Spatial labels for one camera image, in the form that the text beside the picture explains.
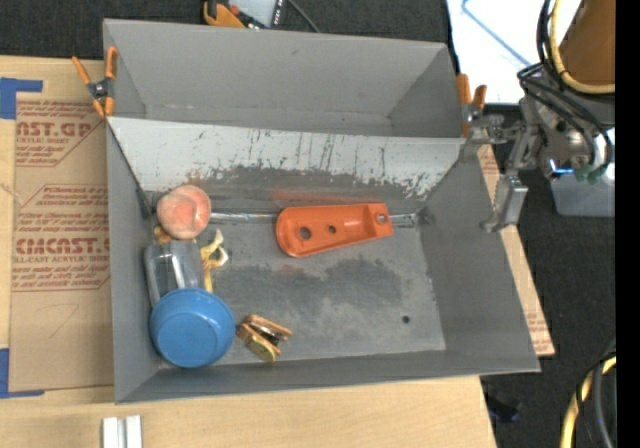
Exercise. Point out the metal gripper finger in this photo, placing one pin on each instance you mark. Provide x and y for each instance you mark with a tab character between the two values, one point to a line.
487	130
509	201

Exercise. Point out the grey metal bin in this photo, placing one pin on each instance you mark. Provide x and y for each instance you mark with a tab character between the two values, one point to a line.
320	296

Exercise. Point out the brown and yellow small clip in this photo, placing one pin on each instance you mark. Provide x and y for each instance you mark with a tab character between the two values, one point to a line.
262	336

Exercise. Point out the yellow ribbon-like strip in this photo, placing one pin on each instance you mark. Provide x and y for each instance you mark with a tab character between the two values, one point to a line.
216	256

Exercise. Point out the pink toy peach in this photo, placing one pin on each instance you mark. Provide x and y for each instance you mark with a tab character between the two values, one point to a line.
182	211

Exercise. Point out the clear jar with blue lid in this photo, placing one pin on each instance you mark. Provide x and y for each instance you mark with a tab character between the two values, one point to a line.
192	328

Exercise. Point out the brown cardboard board, red print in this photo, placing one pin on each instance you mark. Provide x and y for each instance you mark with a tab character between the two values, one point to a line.
60	316

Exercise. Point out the orange plastic bracket with holes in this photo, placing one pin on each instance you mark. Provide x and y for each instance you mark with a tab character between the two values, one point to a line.
320	233

